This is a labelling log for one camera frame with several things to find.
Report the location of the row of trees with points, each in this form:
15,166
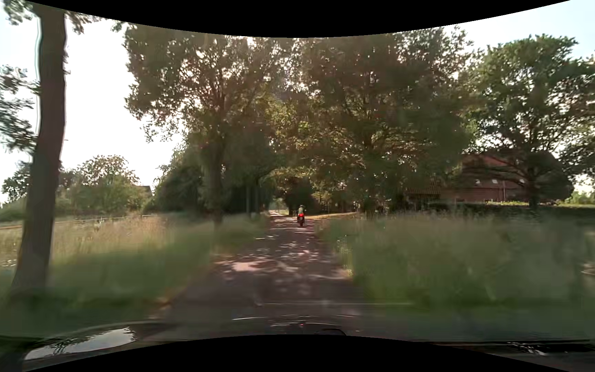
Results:
215,129

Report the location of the red brick building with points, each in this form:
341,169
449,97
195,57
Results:
483,188

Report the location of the grass verge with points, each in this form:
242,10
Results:
457,263
122,268

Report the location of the grey asphalt road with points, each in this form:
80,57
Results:
282,274

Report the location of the person on motorcycle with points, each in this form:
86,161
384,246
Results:
301,217

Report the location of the tall tree trunk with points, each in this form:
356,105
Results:
44,170

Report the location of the car's own bonnet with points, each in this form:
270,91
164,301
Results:
96,341

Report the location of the group of trees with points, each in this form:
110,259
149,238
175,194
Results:
101,186

